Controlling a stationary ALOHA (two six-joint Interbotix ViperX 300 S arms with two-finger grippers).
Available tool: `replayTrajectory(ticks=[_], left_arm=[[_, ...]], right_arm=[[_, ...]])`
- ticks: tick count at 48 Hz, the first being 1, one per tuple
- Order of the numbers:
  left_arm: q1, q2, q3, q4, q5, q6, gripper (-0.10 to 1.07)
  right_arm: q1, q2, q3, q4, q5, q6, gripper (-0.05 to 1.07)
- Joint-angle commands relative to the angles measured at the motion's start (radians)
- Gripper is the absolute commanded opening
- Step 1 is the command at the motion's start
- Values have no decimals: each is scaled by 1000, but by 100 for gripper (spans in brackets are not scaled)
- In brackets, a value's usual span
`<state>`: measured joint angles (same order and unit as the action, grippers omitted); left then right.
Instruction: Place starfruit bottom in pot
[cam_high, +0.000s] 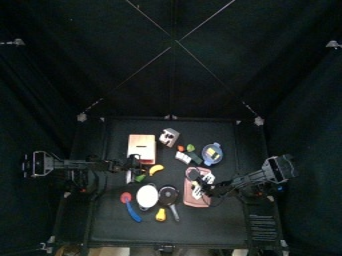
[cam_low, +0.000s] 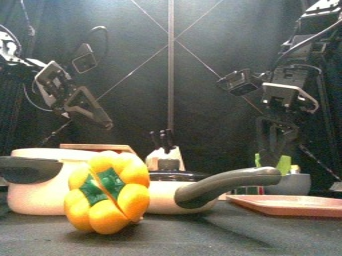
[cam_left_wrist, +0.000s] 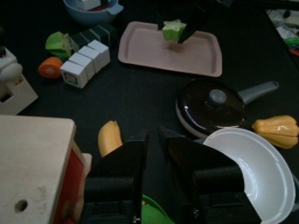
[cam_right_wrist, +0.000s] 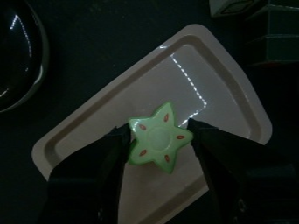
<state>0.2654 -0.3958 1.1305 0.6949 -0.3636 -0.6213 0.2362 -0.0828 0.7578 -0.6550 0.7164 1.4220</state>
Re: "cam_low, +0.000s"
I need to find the light green toy piece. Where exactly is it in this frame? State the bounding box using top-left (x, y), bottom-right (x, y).
top-left (276, 154), bottom-right (294, 177)

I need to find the wooden cutting board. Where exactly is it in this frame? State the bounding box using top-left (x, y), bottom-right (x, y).
top-left (59, 143), bottom-right (137, 155)

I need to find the pink plastic tray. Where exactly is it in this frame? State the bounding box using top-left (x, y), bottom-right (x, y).
top-left (225, 194), bottom-right (342, 219)

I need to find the black pan lid grey knob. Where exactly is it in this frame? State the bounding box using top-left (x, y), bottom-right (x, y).
top-left (148, 158), bottom-right (212, 183)

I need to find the yellow toy fruit green stem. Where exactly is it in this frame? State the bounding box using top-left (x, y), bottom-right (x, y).
top-left (63, 150), bottom-right (153, 236)

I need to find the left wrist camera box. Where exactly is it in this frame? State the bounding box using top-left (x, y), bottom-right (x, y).
top-left (71, 42), bottom-right (99, 75)

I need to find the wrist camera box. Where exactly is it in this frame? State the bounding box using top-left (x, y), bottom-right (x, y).
top-left (71, 42), bottom-right (99, 75)
top-left (217, 68), bottom-right (265, 98)

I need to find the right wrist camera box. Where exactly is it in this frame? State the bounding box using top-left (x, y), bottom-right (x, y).
top-left (217, 68), bottom-right (265, 98)

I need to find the thin diagonal frame wire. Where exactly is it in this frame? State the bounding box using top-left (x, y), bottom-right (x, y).
top-left (95, 0), bottom-right (226, 102)
top-left (130, 0), bottom-right (269, 116)

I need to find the black cable loop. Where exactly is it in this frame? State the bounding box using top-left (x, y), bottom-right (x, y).
top-left (86, 25), bottom-right (111, 63)

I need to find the white pan grey handle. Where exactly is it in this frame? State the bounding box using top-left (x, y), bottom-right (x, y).
top-left (146, 165), bottom-right (284, 215)

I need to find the vertical metal frame pole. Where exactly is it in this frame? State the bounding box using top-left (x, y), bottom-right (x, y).
top-left (168, 0), bottom-right (177, 133)

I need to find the large white pot grey handle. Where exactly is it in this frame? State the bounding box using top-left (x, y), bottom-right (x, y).
top-left (0, 147), bottom-right (136, 216)

